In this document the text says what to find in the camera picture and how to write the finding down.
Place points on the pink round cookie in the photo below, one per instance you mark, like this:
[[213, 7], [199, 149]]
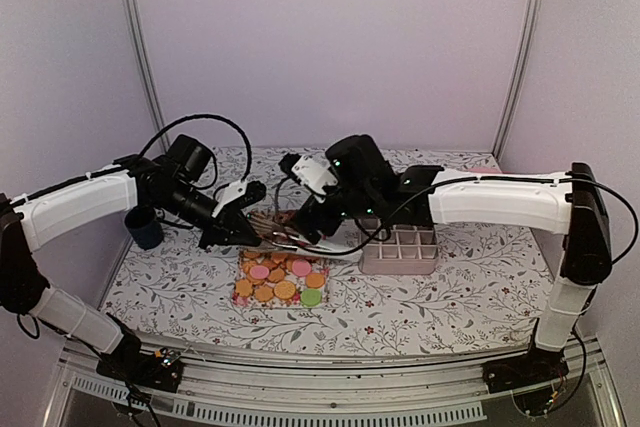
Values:
[[301, 267], [259, 272]]

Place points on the pink plastic plate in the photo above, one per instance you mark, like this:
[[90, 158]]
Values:
[[486, 170]]

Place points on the aluminium corner post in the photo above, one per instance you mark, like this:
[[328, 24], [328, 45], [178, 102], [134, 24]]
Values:
[[132, 15], [523, 51]]

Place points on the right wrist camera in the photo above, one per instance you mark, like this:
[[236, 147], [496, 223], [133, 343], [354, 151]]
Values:
[[313, 175]]

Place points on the green round cookie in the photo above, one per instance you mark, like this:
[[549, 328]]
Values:
[[311, 297]]

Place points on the floral cookie tray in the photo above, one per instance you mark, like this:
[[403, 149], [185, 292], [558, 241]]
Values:
[[248, 292]]

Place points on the pink divided cookie tin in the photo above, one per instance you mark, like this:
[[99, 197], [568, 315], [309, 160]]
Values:
[[398, 250]]

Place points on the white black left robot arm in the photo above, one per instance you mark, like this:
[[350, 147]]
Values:
[[131, 183]]

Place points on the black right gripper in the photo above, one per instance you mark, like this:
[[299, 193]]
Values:
[[307, 224]]

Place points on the dotted tan sandwich cookie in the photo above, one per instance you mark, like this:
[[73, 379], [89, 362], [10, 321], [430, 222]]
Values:
[[285, 290]]

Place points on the aluminium right corner post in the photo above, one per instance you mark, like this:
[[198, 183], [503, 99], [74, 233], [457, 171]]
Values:
[[523, 51]]

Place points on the dark blue cup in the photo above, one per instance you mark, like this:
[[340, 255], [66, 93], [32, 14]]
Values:
[[143, 226]]

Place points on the aluminium left corner post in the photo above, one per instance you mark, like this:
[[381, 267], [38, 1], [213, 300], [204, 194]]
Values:
[[132, 15]]

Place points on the aluminium front rail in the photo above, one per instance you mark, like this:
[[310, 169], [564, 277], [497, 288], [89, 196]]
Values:
[[225, 386]]

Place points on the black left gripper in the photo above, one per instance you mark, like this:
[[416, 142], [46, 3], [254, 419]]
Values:
[[225, 226]]

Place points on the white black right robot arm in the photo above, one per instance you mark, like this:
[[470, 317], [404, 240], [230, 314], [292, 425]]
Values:
[[358, 182]]

